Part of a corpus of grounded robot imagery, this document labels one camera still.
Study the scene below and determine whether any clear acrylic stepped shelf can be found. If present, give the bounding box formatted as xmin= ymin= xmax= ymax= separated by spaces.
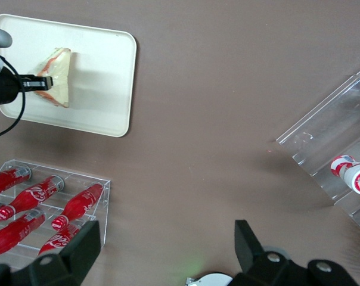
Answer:
xmin=275 ymin=61 xmax=360 ymax=240

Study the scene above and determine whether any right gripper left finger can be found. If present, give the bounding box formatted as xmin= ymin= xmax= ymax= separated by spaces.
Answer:
xmin=0 ymin=220 xmax=102 ymax=286

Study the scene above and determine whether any triangle sandwich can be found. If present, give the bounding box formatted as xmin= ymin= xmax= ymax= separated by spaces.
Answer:
xmin=26 ymin=47 xmax=72 ymax=109

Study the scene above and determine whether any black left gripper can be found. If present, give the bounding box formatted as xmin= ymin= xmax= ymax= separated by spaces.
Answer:
xmin=0 ymin=67 xmax=54 ymax=107

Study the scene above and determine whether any red cola bottle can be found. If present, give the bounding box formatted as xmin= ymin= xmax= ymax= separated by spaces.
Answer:
xmin=36 ymin=220 xmax=89 ymax=257
xmin=0 ymin=210 xmax=47 ymax=260
xmin=50 ymin=183 xmax=105 ymax=232
xmin=0 ymin=166 xmax=32 ymax=198
xmin=0 ymin=175 xmax=65 ymax=231

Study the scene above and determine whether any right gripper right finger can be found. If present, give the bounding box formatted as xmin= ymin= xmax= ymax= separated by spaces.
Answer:
xmin=233 ymin=219 xmax=359 ymax=286

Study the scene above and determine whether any clear acrylic bottle rack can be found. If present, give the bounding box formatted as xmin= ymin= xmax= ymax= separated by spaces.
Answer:
xmin=0 ymin=159 xmax=112 ymax=263

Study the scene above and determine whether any red white yogurt bottle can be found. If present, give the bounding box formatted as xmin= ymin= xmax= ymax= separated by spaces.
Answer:
xmin=330 ymin=153 xmax=360 ymax=197

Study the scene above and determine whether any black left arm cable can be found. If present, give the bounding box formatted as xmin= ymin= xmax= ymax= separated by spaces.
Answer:
xmin=0 ymin=55 xmax=27 ymax=141

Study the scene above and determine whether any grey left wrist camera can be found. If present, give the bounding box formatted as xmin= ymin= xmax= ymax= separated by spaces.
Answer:
xmin=0 ymin=27 xmax=13 ymax=49

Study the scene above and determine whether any cream plastic tray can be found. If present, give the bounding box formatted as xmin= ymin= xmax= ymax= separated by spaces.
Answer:
xmin=0 ymin=13 xmax=138 ymax=139

